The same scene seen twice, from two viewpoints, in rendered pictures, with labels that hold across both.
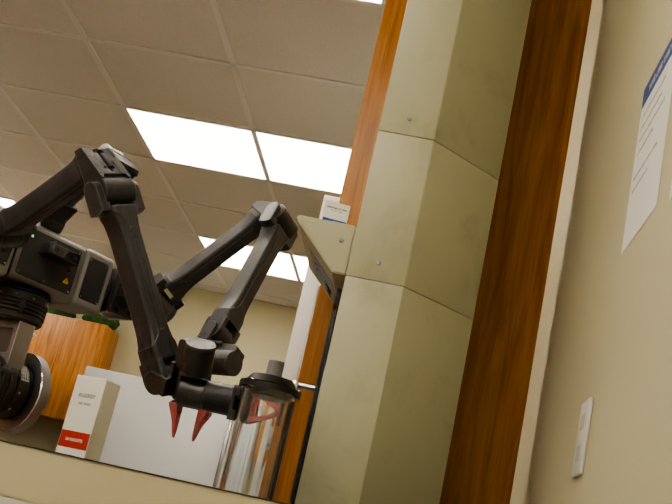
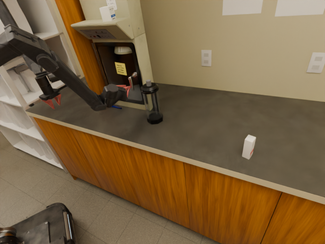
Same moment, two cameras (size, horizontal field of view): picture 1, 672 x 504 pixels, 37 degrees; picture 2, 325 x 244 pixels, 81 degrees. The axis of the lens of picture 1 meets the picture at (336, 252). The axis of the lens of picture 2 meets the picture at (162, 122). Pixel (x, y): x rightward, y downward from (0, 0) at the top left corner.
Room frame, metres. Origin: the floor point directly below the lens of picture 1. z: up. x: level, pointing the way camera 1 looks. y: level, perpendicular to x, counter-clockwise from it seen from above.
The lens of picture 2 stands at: (1.25, 0.92, 1.64)
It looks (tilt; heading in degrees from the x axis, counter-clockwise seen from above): 36 degrees down; 296
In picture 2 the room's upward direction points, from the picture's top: 9 degrees counter-clockwise
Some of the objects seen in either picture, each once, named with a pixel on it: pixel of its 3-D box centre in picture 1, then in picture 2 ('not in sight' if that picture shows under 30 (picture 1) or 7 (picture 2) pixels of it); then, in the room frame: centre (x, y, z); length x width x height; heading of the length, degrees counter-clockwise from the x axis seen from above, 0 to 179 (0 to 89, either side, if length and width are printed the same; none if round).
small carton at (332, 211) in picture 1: (333, 220); (108, 13); (1.90, 0.02, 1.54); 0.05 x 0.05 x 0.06; 7
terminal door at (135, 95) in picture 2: (321, 404); (120, 75); (1.96, -0.04, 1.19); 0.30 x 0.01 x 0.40; 173
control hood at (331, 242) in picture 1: (326, 268); (102, 31); (1.97, 0.01, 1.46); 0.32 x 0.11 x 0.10; 173
